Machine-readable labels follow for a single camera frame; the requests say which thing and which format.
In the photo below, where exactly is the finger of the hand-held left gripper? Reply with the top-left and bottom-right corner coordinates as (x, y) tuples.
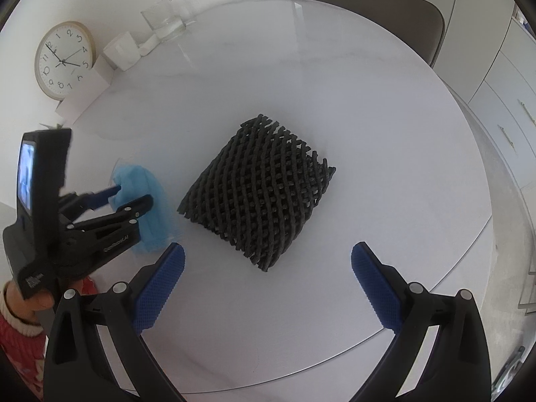
(56, 186), (123, 223)
(67, 194), (154, 265)

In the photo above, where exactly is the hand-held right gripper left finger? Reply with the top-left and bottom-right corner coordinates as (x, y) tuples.
(43, 243), (186, 402)

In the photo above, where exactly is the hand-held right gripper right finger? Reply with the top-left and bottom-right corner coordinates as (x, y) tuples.
(350, 242), (491, 402)

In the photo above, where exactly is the blue face mask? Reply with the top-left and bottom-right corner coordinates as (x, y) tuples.
(110, 164), (183, 256)

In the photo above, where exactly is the black foam net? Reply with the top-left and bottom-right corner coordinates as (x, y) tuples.
(177, 113), (337, 273)

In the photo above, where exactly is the person's left hand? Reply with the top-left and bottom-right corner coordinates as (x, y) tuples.
(3, 280), (57, 324)

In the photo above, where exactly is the white card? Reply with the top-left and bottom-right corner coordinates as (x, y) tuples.
(55, 55), (113, 129)

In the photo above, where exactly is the white cup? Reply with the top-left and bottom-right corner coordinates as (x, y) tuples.
(103, 31), (141, 72)

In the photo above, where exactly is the grey drawer cabinet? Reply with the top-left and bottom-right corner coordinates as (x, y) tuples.
(435, 0), (536, 195)

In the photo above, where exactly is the grey chair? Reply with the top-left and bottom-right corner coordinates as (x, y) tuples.
(278, 0), (446, 68)

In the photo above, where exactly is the round wall clock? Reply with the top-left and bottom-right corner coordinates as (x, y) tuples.
(34, 21), (97, 102)

